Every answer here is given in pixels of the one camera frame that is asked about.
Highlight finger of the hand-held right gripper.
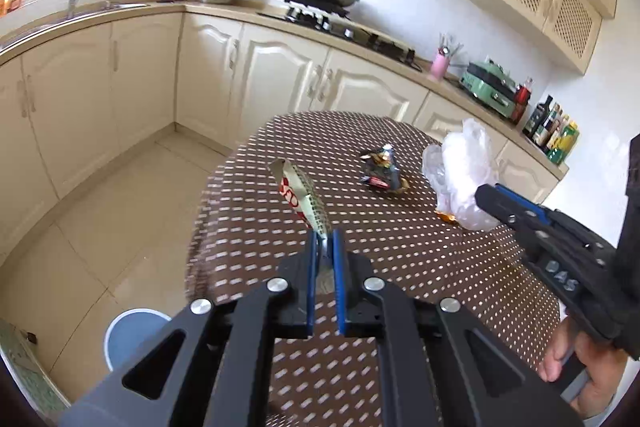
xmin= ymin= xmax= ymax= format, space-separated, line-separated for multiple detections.
xmin=495 ymin=183 xmax=572 ymax=234
xmin=475 ymin=184 xmax=551 ymax=260

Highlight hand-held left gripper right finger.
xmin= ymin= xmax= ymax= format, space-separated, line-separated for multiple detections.
xmin=331 ymin=228 xmax=586 ymax=427

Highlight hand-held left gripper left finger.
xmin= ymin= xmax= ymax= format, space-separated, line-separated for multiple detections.
xmin=60 ymin=229 xmax=321 ymax=427

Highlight clear plastic bag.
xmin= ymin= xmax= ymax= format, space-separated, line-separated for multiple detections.
xmin=421 ymin=118 xmax=501 ymax=232

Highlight white red snack wrapper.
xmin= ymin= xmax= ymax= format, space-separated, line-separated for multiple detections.
xmin=270 ymin=158 xmax=331 ymax=258

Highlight blue plastic bucket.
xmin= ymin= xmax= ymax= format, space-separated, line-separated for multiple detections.
xmin=103 ymin=308 xmax=173 ymax=370

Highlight person's right hand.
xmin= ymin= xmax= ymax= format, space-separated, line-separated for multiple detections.
xmin=539 ymin=314 xmax=626 ymax=418

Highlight brown sauce bottle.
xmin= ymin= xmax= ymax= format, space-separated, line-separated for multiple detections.
xmin=537 ymin=104 xmax=565 ymax=148

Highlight brown polka-dot tablecloth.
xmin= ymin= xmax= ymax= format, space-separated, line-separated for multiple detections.
xmin=185 ymin=111 xmax=563 ymax=427

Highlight dark glass bottle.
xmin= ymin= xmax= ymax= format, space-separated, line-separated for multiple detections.
xmin=522 ymin=95 xmax=553 ymax=138

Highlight red capped sauce bottle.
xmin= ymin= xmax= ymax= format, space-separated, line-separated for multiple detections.
xmin=511 ymin=78 xmax=533 ymax=124

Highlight green electric grill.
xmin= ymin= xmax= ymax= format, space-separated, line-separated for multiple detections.
xmin=459 ymin=59 xmax=518 ymax=110

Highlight dark blue snack wrapper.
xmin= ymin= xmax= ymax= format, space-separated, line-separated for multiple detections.
xmin=361 ymin=144 xmax=410 ymax=192

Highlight pink utensil holder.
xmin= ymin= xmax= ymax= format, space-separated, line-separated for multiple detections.
xmin=430 ymin=33 xmax=463 ymax=80

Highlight black gas stove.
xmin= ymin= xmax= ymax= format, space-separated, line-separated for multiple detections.
xmin=257 ymin=4 xmax=423 ymax=72

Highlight cream base cabinets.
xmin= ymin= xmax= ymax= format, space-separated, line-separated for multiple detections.
xmin=0 ymin=2 xmax=571 ymax=253

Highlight white stool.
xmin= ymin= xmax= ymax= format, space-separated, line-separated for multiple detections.
xmin=0 ymin=317 xmax=68 ymax=415

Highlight steel sink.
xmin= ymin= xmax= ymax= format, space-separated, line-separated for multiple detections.
xmin=15 ymin=1 xmax=151 ymax=38

